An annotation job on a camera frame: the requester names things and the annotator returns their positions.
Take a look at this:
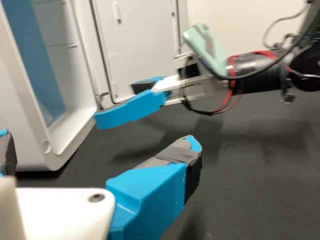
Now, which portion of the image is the grey cable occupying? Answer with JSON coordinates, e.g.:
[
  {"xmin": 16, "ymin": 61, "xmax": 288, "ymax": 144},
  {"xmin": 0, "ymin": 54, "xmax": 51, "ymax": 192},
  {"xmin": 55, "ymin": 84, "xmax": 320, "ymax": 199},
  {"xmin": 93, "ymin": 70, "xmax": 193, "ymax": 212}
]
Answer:
[{"xmin": 263, "ymin": 7, "xmax": 311, "ymax": 50}]

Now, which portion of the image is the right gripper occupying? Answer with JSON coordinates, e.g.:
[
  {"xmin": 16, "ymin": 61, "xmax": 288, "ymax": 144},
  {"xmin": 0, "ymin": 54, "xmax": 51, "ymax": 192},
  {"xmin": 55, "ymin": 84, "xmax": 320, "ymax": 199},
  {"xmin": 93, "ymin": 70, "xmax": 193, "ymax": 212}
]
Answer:
[{"xmin": 93, "ymin": 73, "xmax": 232, "ymax": 131}]

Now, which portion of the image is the right wrist camera phone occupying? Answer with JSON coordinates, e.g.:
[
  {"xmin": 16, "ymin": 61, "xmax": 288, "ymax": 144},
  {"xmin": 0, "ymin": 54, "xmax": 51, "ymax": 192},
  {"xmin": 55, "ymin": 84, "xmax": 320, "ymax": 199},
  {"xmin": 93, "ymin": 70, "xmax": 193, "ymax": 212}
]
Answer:
[{"xmin": 173, "ymin": 22, "xmax": 229, "ymax": 79}]

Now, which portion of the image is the white incubator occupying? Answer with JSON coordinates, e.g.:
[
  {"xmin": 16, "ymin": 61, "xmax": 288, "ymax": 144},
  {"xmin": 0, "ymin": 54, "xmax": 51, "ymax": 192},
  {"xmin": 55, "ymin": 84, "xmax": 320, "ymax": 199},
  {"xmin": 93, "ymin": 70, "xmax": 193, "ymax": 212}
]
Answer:
[{"xmin": 0, "ymin": 0, "xmax": 101, "ymax": 172}]

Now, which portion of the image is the incubator door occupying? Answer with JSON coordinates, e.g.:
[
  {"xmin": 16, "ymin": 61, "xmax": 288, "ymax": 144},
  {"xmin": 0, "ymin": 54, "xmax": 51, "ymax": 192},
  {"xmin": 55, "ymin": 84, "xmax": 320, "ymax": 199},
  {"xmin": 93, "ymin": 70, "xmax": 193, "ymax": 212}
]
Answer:
[{"xmin": 87, "ymin": 0, "xmax": 189, "ymax": 105}]

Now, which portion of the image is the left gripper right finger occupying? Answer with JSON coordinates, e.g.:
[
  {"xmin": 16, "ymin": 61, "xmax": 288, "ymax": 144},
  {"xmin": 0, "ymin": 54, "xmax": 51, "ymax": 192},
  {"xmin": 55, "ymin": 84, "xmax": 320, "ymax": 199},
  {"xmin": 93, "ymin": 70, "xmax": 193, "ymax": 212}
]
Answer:
[{"xmin": 105, "ymin": 135, "xmax": 203, "ymax": 240}]

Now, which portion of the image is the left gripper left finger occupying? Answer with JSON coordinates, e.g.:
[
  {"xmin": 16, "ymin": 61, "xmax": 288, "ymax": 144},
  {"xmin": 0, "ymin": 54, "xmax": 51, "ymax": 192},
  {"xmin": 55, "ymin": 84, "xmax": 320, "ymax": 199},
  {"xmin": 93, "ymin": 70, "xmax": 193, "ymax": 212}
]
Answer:
[{"xmin": 0, "ymin": 128, "xmax": 18, "ymax": 178}]

